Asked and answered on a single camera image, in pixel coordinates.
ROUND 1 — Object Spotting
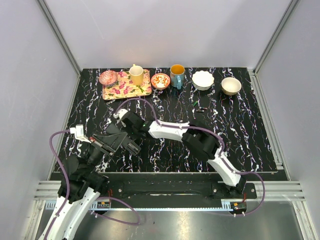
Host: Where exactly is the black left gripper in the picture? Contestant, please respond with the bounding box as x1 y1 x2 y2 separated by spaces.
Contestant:
82 130 128 176

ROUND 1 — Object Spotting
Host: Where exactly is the yellow mug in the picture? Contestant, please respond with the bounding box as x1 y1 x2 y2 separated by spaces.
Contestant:
129 64 144 86

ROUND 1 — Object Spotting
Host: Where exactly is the left connector box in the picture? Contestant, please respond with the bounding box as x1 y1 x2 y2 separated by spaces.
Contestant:
96 199 111 209

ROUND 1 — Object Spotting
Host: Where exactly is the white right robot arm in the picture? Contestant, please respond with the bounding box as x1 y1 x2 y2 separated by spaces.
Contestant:
114 108 246 198

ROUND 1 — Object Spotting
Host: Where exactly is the blue mug orange inside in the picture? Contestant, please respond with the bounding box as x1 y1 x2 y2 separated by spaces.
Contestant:
170 64 185 90

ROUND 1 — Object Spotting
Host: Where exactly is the floral rectangular tray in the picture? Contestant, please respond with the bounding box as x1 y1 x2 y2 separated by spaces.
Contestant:
102 69 152 101

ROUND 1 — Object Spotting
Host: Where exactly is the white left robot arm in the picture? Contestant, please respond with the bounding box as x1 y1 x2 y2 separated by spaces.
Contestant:
40 124 141 240

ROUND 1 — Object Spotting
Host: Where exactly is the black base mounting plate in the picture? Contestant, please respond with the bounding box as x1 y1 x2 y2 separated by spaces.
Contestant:
100 172 257 200

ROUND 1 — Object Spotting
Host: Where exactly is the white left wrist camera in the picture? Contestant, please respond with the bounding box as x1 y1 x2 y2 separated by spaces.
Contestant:
69 124 91 143

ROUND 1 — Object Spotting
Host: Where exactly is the beige round bowl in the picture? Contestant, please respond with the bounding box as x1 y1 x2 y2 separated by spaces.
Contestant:
221 77 242 96

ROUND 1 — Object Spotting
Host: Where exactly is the connector box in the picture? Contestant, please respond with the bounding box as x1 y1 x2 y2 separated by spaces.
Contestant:
96 199 111 209
230 202 247 213

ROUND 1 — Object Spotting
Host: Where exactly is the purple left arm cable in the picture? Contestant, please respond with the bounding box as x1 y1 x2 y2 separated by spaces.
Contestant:
41 129 142 240

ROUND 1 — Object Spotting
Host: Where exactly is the orange floral small bowl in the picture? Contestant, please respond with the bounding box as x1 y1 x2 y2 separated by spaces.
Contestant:
150 73 171 90

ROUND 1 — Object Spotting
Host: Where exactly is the right connector box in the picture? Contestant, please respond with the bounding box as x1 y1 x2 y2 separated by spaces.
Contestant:
230 202 247 213

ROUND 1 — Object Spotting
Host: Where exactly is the white scalloped bowl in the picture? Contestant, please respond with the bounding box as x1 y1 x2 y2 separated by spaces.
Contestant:
191 70 215 91

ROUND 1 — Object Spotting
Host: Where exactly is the pink patterned bowl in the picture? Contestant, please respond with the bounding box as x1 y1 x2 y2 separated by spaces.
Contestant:
98 70 118 87

